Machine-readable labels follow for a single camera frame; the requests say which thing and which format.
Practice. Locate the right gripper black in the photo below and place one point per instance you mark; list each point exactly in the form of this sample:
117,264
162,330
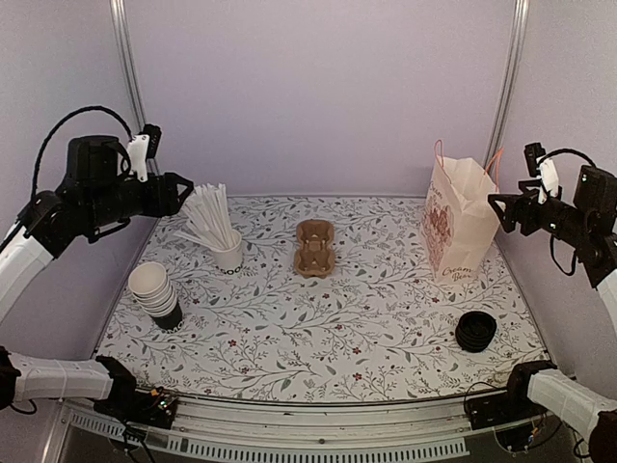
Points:
527,201

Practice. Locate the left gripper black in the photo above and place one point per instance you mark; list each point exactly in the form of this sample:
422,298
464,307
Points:
163,200

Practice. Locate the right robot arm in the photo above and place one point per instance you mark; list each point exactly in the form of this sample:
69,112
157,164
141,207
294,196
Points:
565,261

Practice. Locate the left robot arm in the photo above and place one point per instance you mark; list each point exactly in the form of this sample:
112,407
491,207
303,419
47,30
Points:
99,195

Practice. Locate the paper takeout bag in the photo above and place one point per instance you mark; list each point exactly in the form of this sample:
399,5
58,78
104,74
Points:
458,225

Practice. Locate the bundle of wrapped straws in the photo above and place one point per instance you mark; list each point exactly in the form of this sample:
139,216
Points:
208,219

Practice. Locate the white cup holding straws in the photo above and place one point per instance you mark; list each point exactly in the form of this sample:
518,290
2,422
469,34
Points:
230,261

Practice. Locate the stack of paper cups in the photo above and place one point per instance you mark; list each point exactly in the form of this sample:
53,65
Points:
152,287

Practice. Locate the stack of black lids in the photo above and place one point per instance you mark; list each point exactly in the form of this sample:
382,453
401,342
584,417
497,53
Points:
475,331

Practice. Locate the brown cardboard cup carrier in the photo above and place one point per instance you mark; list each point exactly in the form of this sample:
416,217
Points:
315,257

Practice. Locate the floral table mat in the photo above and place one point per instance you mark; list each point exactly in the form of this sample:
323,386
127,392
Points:
378,328

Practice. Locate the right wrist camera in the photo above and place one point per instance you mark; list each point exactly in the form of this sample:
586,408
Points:
540,166

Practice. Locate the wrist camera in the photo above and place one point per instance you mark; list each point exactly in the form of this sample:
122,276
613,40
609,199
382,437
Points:
142,147
540,166

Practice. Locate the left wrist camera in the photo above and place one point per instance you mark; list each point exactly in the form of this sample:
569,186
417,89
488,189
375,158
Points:
142,147

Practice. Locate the right aluminium frame post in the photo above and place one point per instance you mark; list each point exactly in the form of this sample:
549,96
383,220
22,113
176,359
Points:
513,61

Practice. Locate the aluminium frame post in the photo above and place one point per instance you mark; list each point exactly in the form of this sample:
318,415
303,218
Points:
128,68
513,61

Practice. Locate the left aluminium frame post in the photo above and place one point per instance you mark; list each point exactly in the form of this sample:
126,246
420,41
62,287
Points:
128,68

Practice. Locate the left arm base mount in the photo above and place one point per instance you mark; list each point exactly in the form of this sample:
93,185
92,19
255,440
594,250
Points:
156,407

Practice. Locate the front aluminium rail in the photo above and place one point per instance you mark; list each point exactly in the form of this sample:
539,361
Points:
226,430

